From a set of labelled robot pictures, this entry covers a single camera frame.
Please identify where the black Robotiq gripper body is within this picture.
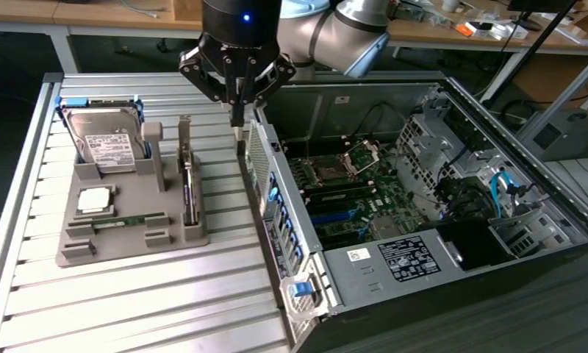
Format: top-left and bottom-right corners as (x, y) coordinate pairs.
(199, 0), (282, 74)

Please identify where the graphics card with silver bracket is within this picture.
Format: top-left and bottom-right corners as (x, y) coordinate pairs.
(178, 115), (202, 226)

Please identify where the brown cardboard box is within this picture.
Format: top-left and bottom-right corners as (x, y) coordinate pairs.
(171, 0), (206, 21)

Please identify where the silver hard disk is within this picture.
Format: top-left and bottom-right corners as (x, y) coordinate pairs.
(62, 104), (144, 174)

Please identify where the open metal socket cover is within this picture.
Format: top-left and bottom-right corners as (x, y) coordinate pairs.
(341, 140), (379, 171)

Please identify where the CPU socket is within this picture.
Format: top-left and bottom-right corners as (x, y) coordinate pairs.
(311, 156), (354, 185)

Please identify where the grey electronics box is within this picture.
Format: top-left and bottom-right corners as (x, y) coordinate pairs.
(395, 0), (429, 21)

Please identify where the installed RAM module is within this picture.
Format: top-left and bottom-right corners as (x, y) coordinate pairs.
(306, 185), (378, 205)

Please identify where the silver perforated drive cage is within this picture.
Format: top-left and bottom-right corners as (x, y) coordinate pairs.
(395, 99), (477, 196)

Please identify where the green Dell motherboard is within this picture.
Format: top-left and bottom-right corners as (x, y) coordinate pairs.
(283, 138), (433, 251)

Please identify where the blue expansion slot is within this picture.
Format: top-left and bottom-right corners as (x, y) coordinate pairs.
(311, 208), (361, 226)

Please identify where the silver CPU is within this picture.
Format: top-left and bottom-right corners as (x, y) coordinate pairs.
(76, 187), (118, 216)

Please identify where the grey parts rack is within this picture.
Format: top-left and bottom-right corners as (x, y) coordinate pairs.
(55, 122), (211, 268)

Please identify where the green RAM stick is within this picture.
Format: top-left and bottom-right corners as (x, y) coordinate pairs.
(91, 215), (147, 227)

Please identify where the small black white box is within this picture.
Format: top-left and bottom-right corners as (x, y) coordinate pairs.
(470, 21), (495, 38)

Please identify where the silver chipset heatsink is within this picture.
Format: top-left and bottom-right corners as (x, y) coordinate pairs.
(373, 215), (406, 238)

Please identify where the white flat packet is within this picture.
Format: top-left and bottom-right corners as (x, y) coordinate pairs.
(490, 21), (530, 41)

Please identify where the black slanted stand pole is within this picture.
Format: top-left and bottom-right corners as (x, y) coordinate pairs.
(479, 0), (586, 108)

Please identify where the black monitor stand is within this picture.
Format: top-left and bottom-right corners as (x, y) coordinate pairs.
(507, 0), (546, 31)

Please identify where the blue case latch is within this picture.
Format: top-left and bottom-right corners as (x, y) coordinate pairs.
(291, 280), (317, 298)

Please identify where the grey power supply unit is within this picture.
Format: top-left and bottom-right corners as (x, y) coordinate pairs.
(322, 229), (467, 307)

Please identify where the dark grey computer tower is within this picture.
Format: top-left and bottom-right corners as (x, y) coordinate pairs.
(517, 106), (588, 163)

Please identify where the silver slotted disk bay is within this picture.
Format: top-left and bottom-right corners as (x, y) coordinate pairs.
(487, 213), (558, 258)

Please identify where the open black PC case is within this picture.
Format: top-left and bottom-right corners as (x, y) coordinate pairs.
(235, 71), (588, 353)

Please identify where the white cable with plug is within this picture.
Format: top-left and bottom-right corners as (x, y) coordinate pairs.
(119, 0), (159, 18)

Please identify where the black looped wire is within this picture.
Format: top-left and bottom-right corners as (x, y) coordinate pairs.
(365, 101), (409, 140)

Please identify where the blue disk carrier bracket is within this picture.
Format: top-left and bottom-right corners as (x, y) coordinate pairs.
(55, 94), (152, 165)

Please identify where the wooden desk white frame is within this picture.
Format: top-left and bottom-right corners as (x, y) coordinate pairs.
(382, 0), (588, 107)
(0, 0), (206, 74)

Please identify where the black drive wire bundle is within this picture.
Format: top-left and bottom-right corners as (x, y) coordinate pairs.
(434, 176), (494, 221)

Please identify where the light blue SATA wire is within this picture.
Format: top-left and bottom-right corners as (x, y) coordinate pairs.
(489, 169), (522, 218)

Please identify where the aluminium profile frame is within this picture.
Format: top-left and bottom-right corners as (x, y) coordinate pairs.
(518, 61), (588, 143)

